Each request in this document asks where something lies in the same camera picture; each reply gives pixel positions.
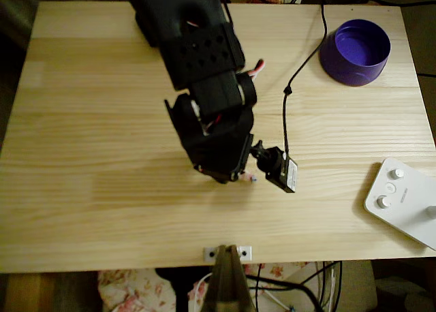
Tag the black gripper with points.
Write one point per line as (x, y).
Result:
(218, 170)

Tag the purple plastic bowl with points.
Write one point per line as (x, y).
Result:
(357, 53)

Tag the white candy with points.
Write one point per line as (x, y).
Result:
(248, 178)

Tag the brown wooden frame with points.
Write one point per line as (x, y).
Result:
(30, 291)

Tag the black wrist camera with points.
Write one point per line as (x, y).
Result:
(277, 169)

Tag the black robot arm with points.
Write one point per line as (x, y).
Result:
(190, 29)

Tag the white control box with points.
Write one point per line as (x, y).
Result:
(402, 203)

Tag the white mounting bracket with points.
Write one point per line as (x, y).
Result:
(245, 253)

